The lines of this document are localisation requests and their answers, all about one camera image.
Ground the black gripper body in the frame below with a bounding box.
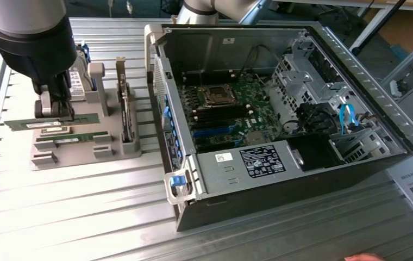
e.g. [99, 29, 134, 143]
[0, 18, 79, 83]

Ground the green RAM stick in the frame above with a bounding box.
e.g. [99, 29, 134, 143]
[2, 112, 101, 132]
[35, 131, 110, 144]

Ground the black RAM slot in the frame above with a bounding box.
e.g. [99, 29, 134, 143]
[195, 115, 254, 127]
[191, 104, 250, 113]
[193, 108, 253, 117]
[194, 111, 253, 122]

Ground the person's hand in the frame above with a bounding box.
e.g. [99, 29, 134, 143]
[343, 252, 384, 261]

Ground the hard disk with white label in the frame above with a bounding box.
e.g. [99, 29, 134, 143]
[66, 43, 95, 100]

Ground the gray parts rack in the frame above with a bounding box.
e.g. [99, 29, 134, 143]
[29, 61, 143, 172]

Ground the blue expansion slot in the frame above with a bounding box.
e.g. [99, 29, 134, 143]
[191, 127, 229, 138]

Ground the blue case latch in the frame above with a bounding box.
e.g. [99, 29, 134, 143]
[169, 175, 186, 188]

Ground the black expansion slot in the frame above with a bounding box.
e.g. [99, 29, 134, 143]
[194, 136, 237, 149]

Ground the gray power supply with labels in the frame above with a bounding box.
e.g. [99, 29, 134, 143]
[194, 140, 303, 196]

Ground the green motherboard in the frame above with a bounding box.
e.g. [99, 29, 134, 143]
[177, 71, 283, 153]

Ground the silver metal disk bay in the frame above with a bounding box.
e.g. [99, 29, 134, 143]
[267, 52, 342, 110]

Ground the black open PC case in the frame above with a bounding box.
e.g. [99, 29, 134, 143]
[143, 23, 413, 233]

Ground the black stand pole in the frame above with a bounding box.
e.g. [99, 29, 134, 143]
[350, 0, 408, 54]

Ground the graphics card with metal bracket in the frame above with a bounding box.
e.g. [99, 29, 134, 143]
[114, 56, 137, 144]

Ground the CPU socket with metal frame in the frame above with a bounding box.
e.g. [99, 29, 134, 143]
[195, 84, 238, 108]

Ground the black wire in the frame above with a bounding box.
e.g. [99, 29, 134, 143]
[241, 44, 279, 76]

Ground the blue disk wire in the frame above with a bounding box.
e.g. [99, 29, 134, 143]
[336, 103, 359, 135]

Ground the white desk frame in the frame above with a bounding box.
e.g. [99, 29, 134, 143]
[270, 0, 413, 55]

